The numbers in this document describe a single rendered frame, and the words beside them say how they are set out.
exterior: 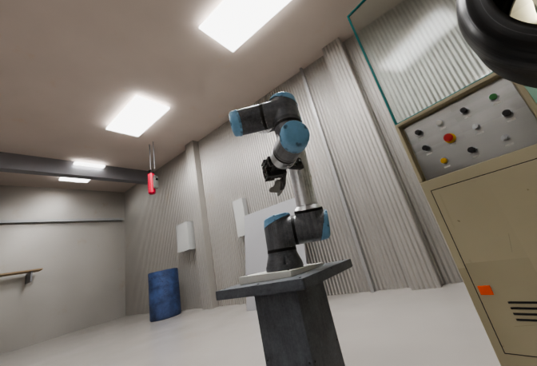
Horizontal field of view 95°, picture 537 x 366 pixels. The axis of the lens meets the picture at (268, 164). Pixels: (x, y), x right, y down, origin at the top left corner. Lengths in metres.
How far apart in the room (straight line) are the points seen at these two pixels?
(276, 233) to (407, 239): 2.38
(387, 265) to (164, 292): 4.20
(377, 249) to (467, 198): 2.30
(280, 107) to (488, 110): 1.11
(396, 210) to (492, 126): 2.06
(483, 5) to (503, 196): 0.87
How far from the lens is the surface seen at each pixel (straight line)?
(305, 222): 1.27
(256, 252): 4.28
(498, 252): 1.56
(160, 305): 5.93
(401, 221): 3.46
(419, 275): 3.50
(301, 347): 1.26
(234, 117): 0.83
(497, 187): 1.53
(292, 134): 0.74
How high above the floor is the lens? 0.70
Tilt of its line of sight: 20 degrees up
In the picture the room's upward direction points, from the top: 13 degrees counter-clockwise
